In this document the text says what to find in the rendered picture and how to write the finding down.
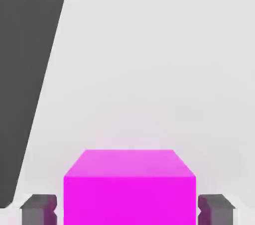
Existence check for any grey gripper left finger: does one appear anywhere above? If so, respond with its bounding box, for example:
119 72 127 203
5 194 58 225

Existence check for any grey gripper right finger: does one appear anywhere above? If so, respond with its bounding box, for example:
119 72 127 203
197 194 250 225

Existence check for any small magenta cube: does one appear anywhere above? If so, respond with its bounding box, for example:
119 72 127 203
63 149 197 225

